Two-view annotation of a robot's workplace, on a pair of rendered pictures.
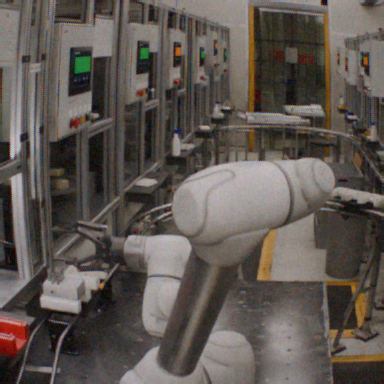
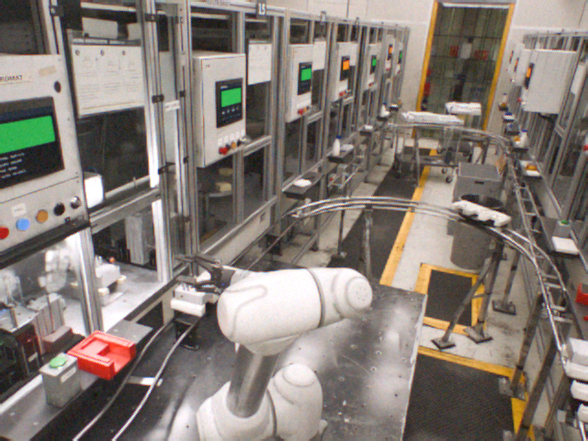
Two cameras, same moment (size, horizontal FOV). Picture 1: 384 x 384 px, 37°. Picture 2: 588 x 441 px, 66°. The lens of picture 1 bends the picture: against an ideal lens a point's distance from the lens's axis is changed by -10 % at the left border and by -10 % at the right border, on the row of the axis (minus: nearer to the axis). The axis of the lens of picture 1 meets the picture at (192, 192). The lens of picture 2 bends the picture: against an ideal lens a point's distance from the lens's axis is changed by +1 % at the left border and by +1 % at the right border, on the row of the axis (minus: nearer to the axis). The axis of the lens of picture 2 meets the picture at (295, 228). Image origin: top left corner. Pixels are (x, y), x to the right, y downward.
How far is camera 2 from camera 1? 48 cm
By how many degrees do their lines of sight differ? 14
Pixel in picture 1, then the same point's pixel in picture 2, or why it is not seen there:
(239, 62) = (415, 61)
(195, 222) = (227, 330)
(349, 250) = (473, 246)
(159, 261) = not seen: hidden behind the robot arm
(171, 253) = not seen: hidden behind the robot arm
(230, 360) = (295, 399)
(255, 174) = (287, 291)
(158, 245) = not seen: hidden behind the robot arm
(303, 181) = (335, 298)
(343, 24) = (529, 16)
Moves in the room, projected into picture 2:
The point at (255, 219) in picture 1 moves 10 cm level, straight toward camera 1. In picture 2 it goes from (281, 331) to (263, 363)
